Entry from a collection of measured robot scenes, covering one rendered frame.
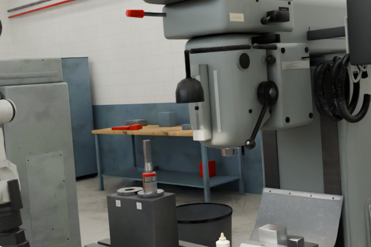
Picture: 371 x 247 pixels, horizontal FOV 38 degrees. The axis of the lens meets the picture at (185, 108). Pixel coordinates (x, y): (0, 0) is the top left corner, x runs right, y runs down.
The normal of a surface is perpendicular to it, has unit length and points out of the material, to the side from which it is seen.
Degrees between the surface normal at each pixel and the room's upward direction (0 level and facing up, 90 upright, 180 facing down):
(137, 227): 90
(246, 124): 109
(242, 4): 90
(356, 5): 90
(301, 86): 90
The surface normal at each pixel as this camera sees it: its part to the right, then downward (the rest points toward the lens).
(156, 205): 0.77, -0.03
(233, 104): 0.11, 0.04
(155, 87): -0.69, 0.09
